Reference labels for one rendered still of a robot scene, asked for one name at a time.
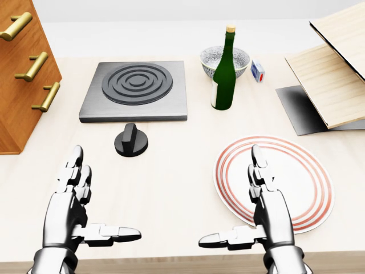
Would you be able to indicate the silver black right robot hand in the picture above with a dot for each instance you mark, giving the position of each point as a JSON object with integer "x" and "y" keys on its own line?
{"x": 275, "y": 219}

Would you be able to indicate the round black stove knob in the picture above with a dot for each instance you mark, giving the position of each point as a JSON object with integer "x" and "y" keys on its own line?
{"x": 130, "y": 141}

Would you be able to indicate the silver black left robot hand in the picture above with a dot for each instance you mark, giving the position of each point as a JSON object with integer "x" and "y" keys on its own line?
{"x": 61, "y": 217}

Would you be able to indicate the patterned ceramic bowl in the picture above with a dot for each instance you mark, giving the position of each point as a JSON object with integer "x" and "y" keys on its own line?
{"x": 239, "y": 61}

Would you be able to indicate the small blue white box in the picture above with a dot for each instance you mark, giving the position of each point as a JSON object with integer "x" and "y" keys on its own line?
{"x": 258, "y": 71}

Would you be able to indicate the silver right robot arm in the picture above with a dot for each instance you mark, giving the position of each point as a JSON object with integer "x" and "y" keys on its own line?
{"x": 286, "y": 262}

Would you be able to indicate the wooden cabinet with drawers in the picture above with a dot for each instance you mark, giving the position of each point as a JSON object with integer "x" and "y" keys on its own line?
{"x": 20, "y": 85}

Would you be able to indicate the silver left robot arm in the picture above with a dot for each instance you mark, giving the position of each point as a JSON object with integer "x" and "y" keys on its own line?
{"x": 52, "y": 261}

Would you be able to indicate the flat dark stove plate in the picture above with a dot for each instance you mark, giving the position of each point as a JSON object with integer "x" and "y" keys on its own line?
{"x": 135, "y": 91}

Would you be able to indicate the pale wooden slanted board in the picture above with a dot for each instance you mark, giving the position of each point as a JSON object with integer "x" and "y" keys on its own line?
{"x": 345, "y": 31}
{"x": 328, "y": 85}

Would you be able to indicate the white plate with red rings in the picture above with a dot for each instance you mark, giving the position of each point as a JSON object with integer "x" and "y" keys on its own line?
{"x": 302, "y": 182}

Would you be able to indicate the green glass bottle with cork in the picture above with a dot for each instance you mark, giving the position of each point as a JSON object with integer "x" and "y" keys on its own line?
{"x": 224, "y": 74}

